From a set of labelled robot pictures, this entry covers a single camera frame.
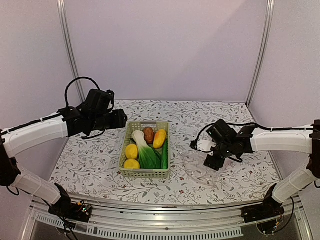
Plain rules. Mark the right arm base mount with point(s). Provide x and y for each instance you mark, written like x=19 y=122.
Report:
x=269 y=208

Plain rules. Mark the aluminium corner post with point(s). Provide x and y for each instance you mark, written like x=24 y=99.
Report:
x=270 y=5
x=61 y=7

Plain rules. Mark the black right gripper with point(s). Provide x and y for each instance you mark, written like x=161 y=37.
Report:
x=215 y=164

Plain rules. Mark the yellow orange mango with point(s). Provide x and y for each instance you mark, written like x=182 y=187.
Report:
x=159 y=138

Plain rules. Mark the brown potato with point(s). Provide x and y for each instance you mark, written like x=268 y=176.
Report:
x=148 y=135

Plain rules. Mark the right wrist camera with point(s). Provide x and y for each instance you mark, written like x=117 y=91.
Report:
x=204 y=146

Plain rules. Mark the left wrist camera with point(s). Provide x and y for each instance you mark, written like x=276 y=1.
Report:
x=99 y=101

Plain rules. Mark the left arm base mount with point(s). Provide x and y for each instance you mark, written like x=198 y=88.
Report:
x=64 y=208

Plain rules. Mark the right aluminium corner post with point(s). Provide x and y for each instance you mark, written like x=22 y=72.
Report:
x=270 y=5

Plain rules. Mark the dark green cucumber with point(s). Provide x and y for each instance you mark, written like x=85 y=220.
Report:
x=164 y=155

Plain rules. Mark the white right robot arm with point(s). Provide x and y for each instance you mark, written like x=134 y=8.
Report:
x=301 y=143

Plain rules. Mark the pale green perforated basket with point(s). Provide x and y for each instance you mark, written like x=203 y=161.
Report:
x=145 y=173

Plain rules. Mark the green white bok choy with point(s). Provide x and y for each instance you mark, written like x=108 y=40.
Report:
x=148 y=159

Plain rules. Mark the aluminium front rail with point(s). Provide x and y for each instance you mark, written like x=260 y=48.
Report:
x=121 y=220

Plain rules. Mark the yellow lemon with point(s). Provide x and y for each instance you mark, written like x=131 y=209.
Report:
x=131 y=164
x=131 y=152

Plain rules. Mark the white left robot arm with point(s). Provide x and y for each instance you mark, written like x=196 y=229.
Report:
x=65 y=123

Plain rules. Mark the left aluminium corner post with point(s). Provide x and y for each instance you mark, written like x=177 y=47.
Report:
x=61 y=7

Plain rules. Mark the clear zip top bag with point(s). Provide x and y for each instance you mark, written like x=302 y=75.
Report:
x=193 y=164

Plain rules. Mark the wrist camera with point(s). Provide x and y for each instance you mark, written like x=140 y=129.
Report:
x=204 y=146
x=99 y=101

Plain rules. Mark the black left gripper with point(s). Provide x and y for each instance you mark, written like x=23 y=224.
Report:
x=119 y=121

